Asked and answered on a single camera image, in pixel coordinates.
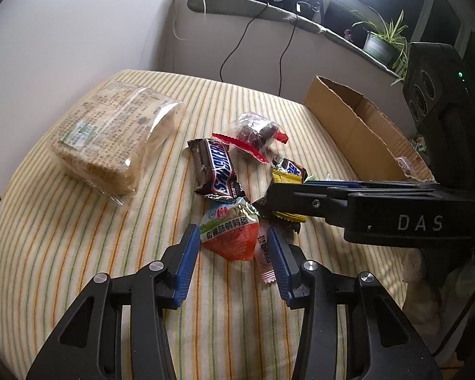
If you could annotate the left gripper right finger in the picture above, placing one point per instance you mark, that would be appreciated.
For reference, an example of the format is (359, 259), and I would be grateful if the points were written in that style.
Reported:
(381, 342)

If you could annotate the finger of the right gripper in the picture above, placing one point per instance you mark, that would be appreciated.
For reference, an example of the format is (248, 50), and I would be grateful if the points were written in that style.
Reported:
(335, 183)
(316, 201)

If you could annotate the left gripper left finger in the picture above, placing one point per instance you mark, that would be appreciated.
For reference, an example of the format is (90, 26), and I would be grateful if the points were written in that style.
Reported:
(86, 342)

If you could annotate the yellow snack packet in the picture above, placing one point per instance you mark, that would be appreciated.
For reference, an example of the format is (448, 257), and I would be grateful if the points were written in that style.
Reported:
(280, 195)

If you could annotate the pink stick packet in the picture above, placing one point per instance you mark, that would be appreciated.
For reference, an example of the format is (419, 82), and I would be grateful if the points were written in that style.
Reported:
(262, 254)

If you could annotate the orange salted egg packet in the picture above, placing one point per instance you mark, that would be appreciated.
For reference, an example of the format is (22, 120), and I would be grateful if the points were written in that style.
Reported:
(230, 229)

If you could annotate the dark cake clear wrapper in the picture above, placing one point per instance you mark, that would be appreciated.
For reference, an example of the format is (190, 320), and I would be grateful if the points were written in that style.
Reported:
(253, 134)

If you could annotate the Snickers bar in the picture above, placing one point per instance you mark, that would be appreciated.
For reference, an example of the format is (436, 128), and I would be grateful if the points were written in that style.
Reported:
(216, 178)

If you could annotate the dark chocolate bar blue label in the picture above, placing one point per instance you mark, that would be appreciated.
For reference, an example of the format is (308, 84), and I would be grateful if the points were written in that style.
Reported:
(293, 168)

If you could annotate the large dark cake red-edged wrapper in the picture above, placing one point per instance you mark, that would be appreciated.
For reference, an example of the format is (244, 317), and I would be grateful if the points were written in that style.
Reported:
(403, 162)

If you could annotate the brown cardboard box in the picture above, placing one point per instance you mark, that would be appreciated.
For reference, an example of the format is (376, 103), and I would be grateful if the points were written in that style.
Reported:
(370, 141)

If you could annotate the green snack bag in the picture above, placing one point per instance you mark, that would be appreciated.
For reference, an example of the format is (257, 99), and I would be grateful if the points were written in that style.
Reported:
(418, 143)

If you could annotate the striped yellow table cloth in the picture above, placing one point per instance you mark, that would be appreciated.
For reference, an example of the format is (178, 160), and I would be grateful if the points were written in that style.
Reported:
(57, 232)

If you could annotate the potted spider plant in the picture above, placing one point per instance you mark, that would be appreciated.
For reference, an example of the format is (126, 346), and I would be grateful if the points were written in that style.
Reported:
(386, 43)

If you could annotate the small pink figurine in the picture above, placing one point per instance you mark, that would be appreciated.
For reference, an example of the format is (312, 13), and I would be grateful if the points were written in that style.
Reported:
(348, 35)

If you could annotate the clear bag of crackers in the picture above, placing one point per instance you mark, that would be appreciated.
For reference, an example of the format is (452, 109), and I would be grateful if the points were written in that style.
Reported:
(109, 137)

